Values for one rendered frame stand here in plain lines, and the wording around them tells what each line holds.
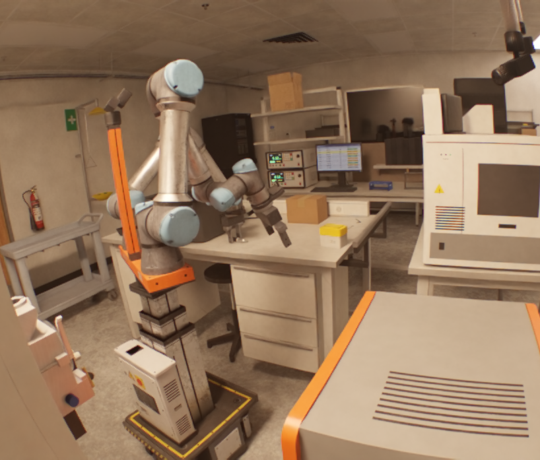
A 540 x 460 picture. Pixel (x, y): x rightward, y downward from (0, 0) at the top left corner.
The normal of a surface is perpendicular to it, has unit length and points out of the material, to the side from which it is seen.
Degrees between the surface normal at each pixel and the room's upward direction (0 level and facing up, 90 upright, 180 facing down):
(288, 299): 90
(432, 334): 0
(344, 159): 86
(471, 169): 90
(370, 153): 90
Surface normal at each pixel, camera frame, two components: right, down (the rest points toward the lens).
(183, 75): 0.68, 0.00
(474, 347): -0.10, -0.96
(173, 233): 0.68, 0.25
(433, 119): -0.48, 0.27
